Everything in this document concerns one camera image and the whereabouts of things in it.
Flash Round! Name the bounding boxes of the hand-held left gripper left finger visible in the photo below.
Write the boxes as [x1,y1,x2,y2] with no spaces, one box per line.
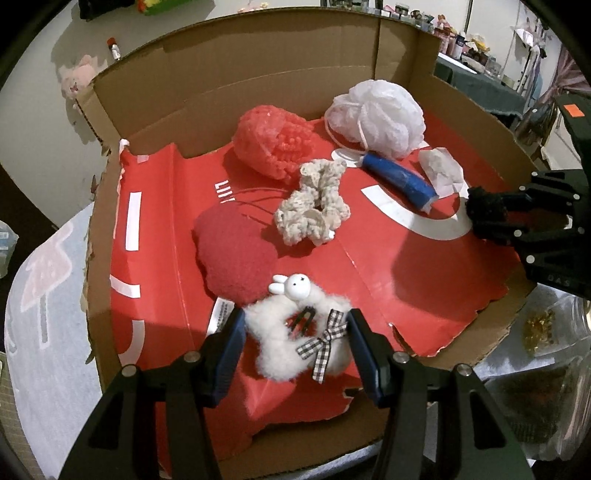
[58,305,248,480]

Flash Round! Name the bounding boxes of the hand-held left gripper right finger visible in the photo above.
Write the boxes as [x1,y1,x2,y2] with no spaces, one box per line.
[346,308,536,480]

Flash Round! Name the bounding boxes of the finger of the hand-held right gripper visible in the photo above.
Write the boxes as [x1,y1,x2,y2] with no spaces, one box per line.
[500,170,591,216]
[475,216,579,256]

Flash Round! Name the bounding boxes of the black fluffy scrunchie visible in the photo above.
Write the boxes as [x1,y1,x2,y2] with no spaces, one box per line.
[465,186,509,232]

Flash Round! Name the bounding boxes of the white fluffy bunny scrunchie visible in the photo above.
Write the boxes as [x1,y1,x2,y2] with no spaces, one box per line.
[244,272,354,384]

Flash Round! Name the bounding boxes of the white wipe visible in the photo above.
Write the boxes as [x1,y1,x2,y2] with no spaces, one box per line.
[418,147,466,197]

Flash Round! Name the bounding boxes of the red felt pad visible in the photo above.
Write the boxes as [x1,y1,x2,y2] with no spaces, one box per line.
[192,203,279,335]

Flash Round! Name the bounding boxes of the blue tube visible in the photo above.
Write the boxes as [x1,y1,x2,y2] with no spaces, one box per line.
[361,151,437,213]

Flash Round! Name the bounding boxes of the beige crochet scrunchie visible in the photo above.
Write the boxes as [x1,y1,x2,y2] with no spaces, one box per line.
[274,158,351,247]

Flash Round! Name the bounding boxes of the cardboard box with red lining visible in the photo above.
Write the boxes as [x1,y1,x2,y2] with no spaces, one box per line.
[76,9,550,480]

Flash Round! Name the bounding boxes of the table with green cloth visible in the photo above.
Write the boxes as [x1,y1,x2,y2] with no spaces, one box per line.
[434,53,528,117]

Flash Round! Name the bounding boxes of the white mesh bath pouf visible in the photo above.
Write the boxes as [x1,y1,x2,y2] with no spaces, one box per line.
[324,79,426,160]

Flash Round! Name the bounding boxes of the red crochet pouch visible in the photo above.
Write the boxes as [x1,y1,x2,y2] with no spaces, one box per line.
[233,104,316,181]

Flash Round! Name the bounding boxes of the pink plush toy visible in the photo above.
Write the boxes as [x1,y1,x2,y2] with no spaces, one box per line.
[58,54,100,110]

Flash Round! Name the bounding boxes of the green tote bag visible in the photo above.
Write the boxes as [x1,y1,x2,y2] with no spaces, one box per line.
[137,0,193,16]

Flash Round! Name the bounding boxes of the black hanging bag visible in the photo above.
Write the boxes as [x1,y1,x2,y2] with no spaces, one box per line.
[78,0,139,20]

